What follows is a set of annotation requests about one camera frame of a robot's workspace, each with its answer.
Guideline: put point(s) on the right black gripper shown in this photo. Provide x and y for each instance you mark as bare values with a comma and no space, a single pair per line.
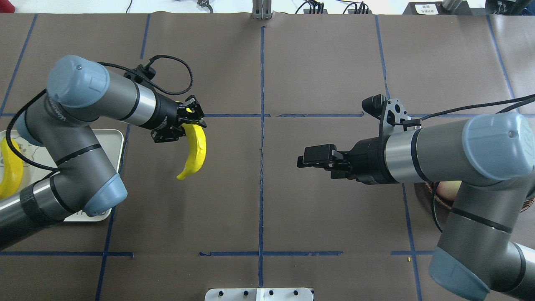
369,161

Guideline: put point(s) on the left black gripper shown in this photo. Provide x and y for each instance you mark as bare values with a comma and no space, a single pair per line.
166,116

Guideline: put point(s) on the yellow banana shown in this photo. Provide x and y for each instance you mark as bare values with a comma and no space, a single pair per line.
12,172
198,149

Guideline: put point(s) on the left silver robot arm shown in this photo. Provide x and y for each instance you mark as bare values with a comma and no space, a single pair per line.
53,132

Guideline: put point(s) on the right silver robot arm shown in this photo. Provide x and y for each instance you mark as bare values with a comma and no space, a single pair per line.
493,158

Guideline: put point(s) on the brown wicker basket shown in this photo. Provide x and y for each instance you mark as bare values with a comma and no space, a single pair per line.
426,195

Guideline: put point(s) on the white support column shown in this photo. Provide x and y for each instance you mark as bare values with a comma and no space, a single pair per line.
260,294

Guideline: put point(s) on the white plastic tray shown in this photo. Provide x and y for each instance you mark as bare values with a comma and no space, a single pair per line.
111,142

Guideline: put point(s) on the red cylinder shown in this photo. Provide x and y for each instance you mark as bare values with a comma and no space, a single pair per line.
7,7

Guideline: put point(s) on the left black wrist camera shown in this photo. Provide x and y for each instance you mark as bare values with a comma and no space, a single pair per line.
140,75

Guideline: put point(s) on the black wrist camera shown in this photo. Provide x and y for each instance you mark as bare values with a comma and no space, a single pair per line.
392,115
140,75

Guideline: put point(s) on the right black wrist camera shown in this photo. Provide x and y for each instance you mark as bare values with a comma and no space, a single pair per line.
392,115

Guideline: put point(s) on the aluminium frame post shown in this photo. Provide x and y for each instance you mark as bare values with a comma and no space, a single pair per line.
262,9

